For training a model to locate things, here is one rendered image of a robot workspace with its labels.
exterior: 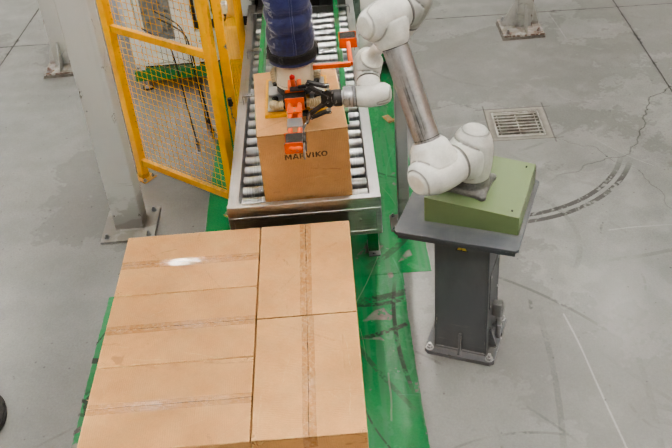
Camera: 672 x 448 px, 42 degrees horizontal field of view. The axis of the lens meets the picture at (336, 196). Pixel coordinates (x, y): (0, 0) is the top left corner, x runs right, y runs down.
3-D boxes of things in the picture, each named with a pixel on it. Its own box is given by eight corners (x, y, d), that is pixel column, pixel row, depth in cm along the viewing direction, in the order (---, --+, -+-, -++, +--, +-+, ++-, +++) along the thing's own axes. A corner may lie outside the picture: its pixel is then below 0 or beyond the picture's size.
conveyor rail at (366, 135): (346, 23, 598) (344, -3, 587) (354, 22, 598) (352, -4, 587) (371, 229, 409) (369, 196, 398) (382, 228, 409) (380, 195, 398)
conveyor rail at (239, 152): (251, 31, 598) (248, 5, 587) (259, 30, 598) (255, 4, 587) (232, 240, 410) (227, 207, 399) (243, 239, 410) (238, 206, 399)
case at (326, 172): (263, 142, 451) (253, 73, 428) (340, 134, 453) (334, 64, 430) (266, 211, 402) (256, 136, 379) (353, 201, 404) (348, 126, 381)
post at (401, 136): (397, 219, 481) (391, 54, 423) (409, 218, 481) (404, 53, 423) (398, 226, 476) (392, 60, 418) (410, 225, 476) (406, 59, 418)
